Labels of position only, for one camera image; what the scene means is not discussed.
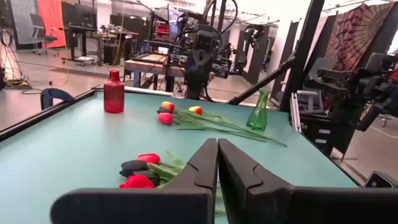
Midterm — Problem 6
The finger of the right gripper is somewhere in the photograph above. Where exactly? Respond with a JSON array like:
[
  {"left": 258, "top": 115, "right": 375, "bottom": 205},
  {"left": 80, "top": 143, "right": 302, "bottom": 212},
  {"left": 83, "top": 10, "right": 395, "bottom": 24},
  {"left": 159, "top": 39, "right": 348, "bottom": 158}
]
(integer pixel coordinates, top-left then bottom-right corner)
[
  {"left": 185, "top": 49, "right": 201, "bottom": 93},
  {"left": 200, "top": 49, "right": 215, "bottom": 93}
]

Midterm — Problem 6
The orange partition panel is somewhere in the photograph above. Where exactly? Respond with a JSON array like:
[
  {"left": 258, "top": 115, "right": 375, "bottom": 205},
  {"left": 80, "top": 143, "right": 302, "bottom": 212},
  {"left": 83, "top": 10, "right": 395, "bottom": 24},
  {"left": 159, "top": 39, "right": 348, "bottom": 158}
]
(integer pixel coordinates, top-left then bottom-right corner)
[{"left": 37, "top": 0, "right": 67, "bottom": 49}]

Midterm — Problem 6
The red ribbed glass vase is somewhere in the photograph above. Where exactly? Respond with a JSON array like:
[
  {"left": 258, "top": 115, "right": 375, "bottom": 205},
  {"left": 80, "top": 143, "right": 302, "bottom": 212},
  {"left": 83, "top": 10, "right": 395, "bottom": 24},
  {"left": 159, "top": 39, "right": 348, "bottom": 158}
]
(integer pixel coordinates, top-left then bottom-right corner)
[{"left": 103, "top": 68, "right": 126, "bottom": 114}]

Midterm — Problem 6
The black machine beside table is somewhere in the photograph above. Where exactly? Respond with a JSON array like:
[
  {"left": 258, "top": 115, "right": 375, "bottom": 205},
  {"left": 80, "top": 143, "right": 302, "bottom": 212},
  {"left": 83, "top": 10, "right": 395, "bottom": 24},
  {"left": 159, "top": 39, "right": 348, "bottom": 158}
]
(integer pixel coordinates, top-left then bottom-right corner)
[{"left": 298, "top": 52, "right": 398, "bottom": 162}]

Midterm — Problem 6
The black curved frame handle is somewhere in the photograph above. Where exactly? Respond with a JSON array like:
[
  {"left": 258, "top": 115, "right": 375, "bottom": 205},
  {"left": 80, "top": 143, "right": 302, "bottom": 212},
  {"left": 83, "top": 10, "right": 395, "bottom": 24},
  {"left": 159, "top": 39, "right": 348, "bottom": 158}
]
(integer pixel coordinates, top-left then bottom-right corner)
[{"left": 40, "top": 87, "right": 76, "bottom": 111}]

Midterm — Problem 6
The yellow orange artificial tulip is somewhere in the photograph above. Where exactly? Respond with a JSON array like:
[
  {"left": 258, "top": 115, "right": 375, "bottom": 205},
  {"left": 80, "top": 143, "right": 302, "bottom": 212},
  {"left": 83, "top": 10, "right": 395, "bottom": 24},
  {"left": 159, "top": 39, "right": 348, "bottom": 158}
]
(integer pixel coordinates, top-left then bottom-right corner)
[{"left": 188, "top": 105, "right": 280, "bottom": 144}]

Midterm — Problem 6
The grey office chair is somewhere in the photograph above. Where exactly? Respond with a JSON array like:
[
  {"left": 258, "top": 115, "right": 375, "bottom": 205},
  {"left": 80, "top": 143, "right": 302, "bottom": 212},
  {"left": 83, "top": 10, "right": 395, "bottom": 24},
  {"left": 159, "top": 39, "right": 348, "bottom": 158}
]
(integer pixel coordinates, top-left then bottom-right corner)
[{"left": 29, "top": 12, "right": 60, "bottom": 57}]

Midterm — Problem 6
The red mandala tapestry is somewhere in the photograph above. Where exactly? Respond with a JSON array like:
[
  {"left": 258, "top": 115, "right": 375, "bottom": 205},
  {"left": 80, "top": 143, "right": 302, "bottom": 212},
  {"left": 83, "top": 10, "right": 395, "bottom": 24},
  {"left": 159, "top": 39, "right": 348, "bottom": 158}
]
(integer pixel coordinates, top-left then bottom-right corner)
[{"left": 325, "top": 2, "right": 396, "bottom": 72}]

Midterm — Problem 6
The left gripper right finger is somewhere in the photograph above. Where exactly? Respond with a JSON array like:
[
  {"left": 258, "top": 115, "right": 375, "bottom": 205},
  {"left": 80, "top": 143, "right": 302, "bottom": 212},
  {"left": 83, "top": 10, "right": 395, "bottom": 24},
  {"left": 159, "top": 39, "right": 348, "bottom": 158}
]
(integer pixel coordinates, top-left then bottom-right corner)
[{"left": 218, "top": 138, "right": 398, "bottom": 224}]

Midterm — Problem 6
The wooden workbench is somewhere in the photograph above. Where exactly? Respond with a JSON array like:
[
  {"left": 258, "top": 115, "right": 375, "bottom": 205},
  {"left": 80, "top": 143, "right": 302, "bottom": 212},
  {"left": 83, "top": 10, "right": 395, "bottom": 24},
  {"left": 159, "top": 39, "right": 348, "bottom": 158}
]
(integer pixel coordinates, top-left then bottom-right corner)
[{"left": 124, "top": 52, "right": 187, "bottom": 93}]

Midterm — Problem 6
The green glass vase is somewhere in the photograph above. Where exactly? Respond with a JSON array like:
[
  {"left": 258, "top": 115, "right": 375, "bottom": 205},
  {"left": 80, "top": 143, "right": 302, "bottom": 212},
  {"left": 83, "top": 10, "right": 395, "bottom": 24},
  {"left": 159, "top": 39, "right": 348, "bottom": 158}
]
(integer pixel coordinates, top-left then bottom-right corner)
[{"left": 246, "top": 89, "right": 271, "bottom": 132}]

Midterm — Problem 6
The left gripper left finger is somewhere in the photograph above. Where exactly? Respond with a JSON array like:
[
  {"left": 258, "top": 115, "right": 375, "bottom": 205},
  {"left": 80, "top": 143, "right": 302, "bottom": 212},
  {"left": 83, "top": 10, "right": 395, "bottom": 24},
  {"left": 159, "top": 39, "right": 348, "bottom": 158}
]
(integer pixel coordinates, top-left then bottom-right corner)
[{"left": 49, "top": 138, "right": 218, "bottom": 224}]

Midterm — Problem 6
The black camera rig post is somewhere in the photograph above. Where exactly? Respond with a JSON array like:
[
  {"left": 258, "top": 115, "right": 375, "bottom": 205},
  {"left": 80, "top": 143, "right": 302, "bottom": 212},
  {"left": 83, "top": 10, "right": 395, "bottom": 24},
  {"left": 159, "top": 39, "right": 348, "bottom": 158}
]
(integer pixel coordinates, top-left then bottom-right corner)
[{"left": 228, "top": 0, "right": 326, "bottom": 113}]

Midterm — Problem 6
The grey fabric partition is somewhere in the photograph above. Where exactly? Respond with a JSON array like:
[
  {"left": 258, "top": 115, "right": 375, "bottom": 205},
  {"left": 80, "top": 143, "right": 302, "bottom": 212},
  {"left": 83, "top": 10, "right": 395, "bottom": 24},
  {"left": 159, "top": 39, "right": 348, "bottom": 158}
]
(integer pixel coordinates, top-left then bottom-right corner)
[{"left": 9, "top": 0, "right": 39, "bottom": 50}]

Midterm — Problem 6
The black desk with monitors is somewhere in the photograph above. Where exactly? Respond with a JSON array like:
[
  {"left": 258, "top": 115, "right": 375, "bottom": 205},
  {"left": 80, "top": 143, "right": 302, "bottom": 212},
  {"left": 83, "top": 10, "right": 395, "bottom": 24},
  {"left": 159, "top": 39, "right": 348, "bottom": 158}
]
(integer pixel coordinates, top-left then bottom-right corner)
[{"left": 60, "top": 1, "right": 98, "bottom": 67}]

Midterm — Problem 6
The teal table mat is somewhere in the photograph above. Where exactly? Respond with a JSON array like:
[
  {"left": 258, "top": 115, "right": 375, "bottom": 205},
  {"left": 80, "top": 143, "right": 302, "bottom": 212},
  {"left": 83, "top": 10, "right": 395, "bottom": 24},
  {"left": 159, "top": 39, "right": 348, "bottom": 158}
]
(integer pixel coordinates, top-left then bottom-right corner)
[{"left": 0, "top": 91, "right": 358, "bottom": 224}]

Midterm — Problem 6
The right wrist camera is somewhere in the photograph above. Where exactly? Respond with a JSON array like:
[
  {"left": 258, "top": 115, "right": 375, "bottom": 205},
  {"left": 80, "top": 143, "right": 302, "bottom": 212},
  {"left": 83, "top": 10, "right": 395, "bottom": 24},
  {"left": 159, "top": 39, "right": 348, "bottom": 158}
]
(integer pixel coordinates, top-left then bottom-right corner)
[{"left": 195, "top": 30, "right": 218, "bottom": 52}]

